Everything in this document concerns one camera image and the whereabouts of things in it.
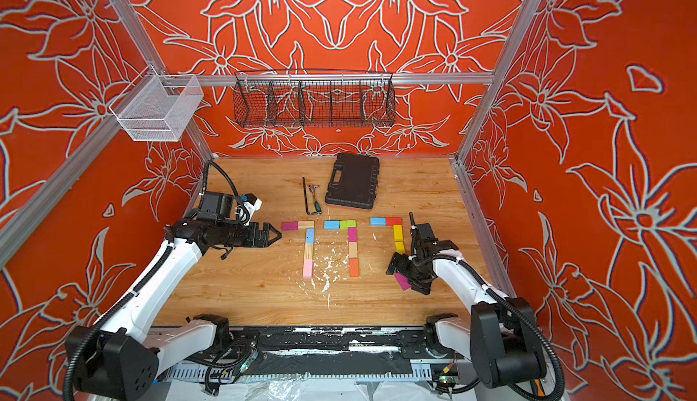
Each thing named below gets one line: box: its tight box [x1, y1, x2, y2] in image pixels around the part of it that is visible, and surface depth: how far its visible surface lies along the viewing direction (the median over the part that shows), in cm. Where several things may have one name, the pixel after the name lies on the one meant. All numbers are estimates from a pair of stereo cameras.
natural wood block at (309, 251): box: [304, 243, 315, 261], surface depth 92 cm
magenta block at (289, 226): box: [280, 221, 301, 231], surface depth 99 cm
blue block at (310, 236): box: [305, 227, 315, 245], surface depth 95 cm
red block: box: [386, 216, 403, 226], surface depth 100 cm
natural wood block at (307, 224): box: [298, 220, 315, 230], surface depth 100 cm
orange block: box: [349, 257, 360, 278], surface depth 89 cm
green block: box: [339, 219, 357, 230], surface depth 99 cm
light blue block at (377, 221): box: [370, 216, 387, 226], surface depth 100 cm
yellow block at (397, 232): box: [392, 224, 404, 242], surface depth 97 cm
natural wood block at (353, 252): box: [348, 241, 359, 259], surface depth 92 cm
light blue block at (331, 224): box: [323, 220, 341, 230], surface depth 100 cm
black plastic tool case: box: [324, 153, 381, 210], surface depth 106 cm
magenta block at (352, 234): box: [347, 226, 358, 243], surface depth 99 cm
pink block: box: [303, 259, 314, 279], surface depth 87 cm
